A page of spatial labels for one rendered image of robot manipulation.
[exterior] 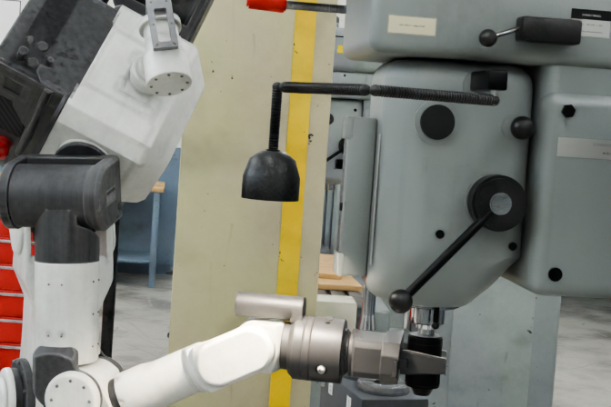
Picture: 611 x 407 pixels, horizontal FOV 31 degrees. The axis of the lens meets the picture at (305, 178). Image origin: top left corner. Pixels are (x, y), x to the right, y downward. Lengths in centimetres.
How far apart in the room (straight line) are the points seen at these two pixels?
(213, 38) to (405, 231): 185
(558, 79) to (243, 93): 185
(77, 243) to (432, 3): 59
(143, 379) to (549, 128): 64
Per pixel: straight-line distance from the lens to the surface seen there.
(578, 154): 143
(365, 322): 199
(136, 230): 1051
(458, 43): 139
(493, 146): 142
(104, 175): 157
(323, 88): 131
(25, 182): 159
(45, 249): 158
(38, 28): 171
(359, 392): 190
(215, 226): 320
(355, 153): 146
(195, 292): 322
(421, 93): 128
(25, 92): 168
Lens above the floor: 154
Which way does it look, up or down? 3 degrees down
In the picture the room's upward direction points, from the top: 4 degrees clockwise
